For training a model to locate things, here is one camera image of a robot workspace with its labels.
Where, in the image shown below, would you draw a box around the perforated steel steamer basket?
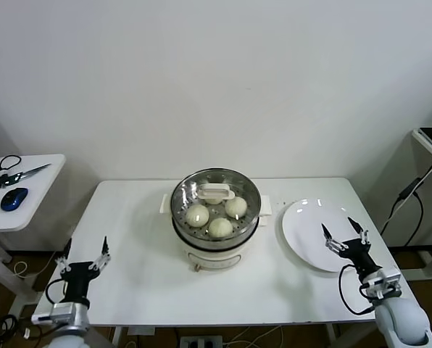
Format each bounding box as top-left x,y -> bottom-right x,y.
159,167 -> 275,251

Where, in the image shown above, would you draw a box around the round glass pot lid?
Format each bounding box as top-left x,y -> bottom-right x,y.
171,167 -> 263,241

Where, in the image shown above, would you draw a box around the white electric cooker pot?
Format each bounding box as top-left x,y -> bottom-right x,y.
172,212 -> 271,273

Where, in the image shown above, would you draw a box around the black handled scissors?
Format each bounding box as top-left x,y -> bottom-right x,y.
0,154 -> 53,182

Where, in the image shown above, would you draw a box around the black cable with adapter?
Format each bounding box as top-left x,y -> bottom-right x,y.
378,155 -> 432,248

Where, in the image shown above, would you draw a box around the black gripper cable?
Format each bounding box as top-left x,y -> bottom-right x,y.
338,264 -> 378,317
44,278 -> 67,306

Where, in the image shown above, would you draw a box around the black floor cable bundle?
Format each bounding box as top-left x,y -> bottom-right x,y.
0,313 -> 36,348

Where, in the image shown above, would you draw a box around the white side table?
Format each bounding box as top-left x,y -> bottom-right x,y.
0,154 -> 67,304

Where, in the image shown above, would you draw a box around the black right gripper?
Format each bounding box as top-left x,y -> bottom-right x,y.
320,215 -> 382,281

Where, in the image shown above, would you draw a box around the white floor cable loop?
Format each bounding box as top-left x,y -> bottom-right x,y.
13,249 -> 59,280

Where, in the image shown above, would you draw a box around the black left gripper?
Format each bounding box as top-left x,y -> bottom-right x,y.
55,236 -> 112,304

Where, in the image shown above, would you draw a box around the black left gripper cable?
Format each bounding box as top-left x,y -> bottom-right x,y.
44,278 -> 67,306

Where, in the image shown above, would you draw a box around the blue computer mouse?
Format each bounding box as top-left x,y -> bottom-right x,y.
0,187 -> 30,212

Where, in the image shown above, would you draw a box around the small green circuit board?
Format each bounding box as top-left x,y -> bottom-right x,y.
0,173 -> 21,189

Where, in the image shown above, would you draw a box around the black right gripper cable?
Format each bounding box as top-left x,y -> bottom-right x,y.
338,264 -> 378,317

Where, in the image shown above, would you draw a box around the white round plate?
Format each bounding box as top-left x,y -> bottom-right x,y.
281,198 -> 369,273

